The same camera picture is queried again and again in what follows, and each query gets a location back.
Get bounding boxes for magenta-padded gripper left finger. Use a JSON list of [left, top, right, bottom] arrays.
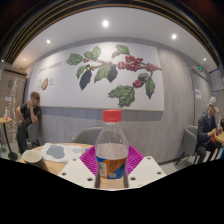
[[57, 146, 98, 190]]

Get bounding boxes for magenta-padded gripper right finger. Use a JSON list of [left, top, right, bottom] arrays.
[[124, 145, 167, 189]]

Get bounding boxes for clear red-capped drink bottle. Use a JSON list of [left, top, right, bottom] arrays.
[[94, 109, 130, 190]]

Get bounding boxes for grey upholstered chair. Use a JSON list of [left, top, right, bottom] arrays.
[[175, 124, 199, 166], [71, 126, 104, 146], [27, 120, 42, 148]]

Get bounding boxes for dark mug with white inside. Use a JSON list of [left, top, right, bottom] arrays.
[[21, 149, 50, 171]]

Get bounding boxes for person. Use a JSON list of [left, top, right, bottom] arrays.
[[195, 96, 224, 164], [15, 91, 43, 155]]

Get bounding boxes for small round wooden table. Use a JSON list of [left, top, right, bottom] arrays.
[[0, 117, 19, 162]]

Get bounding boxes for round ceiling lights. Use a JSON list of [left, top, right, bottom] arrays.
[[45, 19, 179, 45]]

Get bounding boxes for coffee plant wall mural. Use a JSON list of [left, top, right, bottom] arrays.
[[28, 41, 165, 112]]

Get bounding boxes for white paper wall notice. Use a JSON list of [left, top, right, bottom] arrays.
[[194, 88, 203, 100]]

